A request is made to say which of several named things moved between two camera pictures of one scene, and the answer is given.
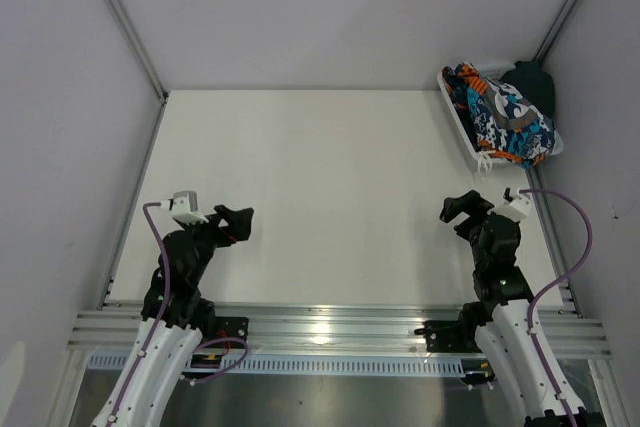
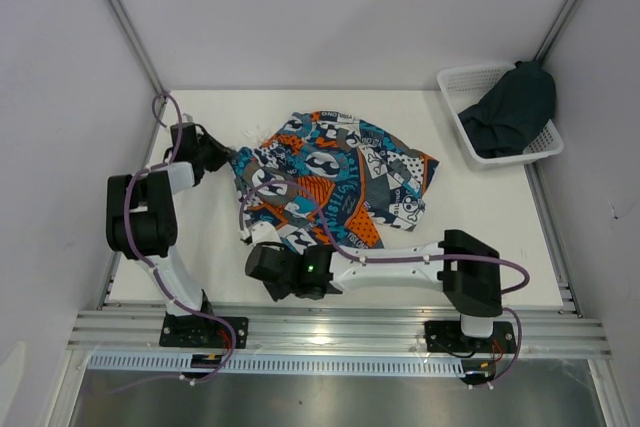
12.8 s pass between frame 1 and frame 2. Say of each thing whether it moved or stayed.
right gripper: moved
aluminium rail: stayed
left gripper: moved
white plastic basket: stayed
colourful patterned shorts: moved
